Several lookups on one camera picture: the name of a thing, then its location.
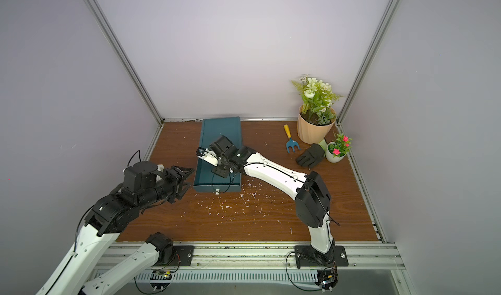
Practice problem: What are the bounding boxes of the black gardening glove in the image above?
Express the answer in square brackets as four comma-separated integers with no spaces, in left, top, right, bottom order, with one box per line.
[296,144,326,168]

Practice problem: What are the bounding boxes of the teal drawer cabinet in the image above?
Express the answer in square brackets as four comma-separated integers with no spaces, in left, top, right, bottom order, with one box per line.
[196,116,243,159]

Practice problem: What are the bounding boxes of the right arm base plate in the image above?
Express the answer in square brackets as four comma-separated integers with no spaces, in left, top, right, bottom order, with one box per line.
[294,245,349,269]

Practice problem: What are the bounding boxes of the large peach pot plant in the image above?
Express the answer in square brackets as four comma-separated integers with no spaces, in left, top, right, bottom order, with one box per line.
[292,75,341,145]

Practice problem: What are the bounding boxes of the teal top drawer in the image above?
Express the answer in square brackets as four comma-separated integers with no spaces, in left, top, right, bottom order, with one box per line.
[193,159,241,193]

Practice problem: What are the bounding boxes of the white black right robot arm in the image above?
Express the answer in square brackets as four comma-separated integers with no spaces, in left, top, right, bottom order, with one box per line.
[197,136,334,255]

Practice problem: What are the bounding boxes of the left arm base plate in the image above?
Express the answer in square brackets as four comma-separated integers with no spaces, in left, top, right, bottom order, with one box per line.
[154,245,194,267]

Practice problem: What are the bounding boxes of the left small circuit board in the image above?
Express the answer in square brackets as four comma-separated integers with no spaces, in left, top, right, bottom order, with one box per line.
[150,270,173,293]

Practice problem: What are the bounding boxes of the right small circuit board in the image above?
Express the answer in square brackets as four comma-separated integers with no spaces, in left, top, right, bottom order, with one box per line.
[317,267,339,292]

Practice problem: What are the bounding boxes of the small circuit board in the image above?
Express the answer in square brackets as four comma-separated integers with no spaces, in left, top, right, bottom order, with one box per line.
[150,270,173,293]
[317,267,339,292]

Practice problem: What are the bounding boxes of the yellow blue garden fork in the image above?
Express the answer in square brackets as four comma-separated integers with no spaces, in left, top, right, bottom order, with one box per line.
[284,124,301,153]

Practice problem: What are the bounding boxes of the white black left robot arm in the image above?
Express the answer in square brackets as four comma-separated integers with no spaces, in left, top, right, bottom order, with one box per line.
[38,161,195,294]

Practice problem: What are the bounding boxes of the small white pot pink flowers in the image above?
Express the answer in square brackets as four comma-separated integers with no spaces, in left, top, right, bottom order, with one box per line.
[326,133,352,163]

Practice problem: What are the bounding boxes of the aluminium front rail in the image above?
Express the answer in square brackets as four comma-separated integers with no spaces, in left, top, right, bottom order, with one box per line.
[83,242,406,272]

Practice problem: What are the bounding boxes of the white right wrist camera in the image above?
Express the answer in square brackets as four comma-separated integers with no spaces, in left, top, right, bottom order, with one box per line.
[196,147,219,167]

